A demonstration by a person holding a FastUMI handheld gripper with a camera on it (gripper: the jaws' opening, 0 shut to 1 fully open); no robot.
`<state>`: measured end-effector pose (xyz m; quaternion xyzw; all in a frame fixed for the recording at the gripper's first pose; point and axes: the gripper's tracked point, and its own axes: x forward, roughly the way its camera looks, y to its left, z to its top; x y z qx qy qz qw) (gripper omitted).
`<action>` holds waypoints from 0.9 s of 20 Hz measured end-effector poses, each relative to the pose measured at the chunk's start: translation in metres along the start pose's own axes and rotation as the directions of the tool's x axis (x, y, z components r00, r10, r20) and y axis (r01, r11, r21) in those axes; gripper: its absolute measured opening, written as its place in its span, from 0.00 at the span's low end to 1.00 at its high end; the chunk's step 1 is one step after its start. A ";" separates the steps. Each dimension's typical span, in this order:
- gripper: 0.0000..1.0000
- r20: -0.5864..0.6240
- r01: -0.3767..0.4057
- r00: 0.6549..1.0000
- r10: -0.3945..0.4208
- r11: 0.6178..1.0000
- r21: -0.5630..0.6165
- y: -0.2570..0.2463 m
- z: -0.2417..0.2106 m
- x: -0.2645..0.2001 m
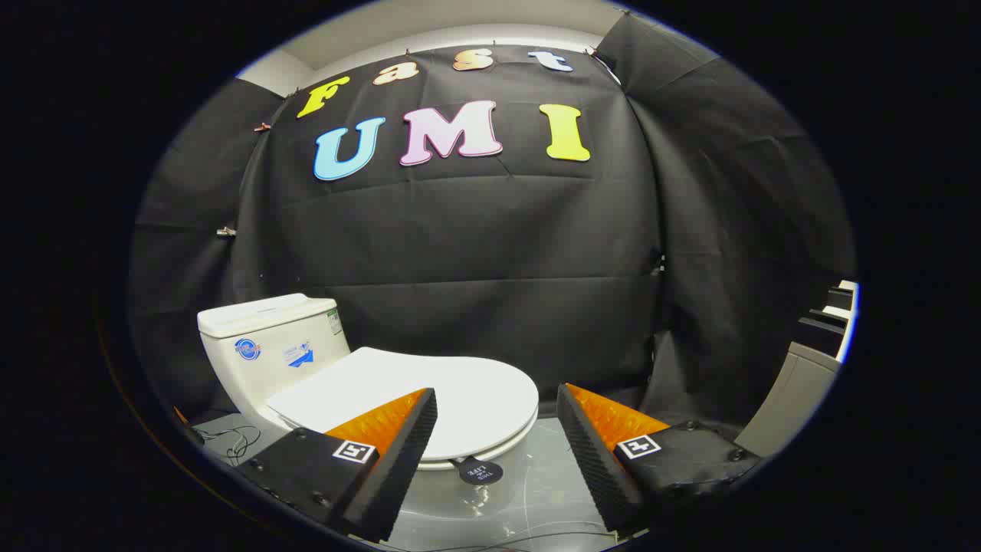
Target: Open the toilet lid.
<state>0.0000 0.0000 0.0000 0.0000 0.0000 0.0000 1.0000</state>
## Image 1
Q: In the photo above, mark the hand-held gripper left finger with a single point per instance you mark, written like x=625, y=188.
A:
x=406, y=452

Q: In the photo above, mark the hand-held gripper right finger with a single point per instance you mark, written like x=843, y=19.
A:
x=590, y=452

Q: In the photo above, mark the black lid pull tab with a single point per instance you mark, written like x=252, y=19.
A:
x=479, y=472

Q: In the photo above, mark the white toilet lid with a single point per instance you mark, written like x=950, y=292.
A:
x=475, y=395

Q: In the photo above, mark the white ceramic toilet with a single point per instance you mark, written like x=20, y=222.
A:
x=260, y=360

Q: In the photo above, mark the black backdrop cloth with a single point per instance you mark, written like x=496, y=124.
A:
x=475, y=253

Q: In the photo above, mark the black and white striped panel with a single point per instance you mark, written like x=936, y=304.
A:
x=828, y=326

